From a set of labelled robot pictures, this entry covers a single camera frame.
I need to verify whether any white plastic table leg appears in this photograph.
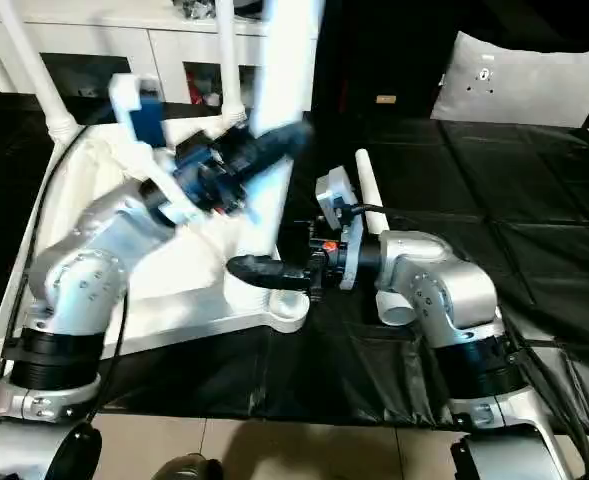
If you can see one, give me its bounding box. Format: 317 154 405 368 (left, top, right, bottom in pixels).
0 0 79 143
216 0 248 127
222 0 327 313
354 147 416 327

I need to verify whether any white plastic table top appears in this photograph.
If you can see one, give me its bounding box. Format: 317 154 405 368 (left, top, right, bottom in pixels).
0 115 311 386

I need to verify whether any dark robot body part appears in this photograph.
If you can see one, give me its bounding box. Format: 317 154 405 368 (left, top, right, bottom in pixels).
152 454 225 480

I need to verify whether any white glass-door cabinet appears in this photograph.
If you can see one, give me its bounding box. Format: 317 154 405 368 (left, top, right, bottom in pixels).
0 0 275 109

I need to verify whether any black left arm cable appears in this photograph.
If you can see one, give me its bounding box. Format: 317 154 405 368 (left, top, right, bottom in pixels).
0 128 130 401

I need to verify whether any light grey pillow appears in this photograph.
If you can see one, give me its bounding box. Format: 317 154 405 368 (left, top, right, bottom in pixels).
431 30 589 129

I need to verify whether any black work mat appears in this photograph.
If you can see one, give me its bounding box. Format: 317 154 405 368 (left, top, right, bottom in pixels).
0 90 589 436

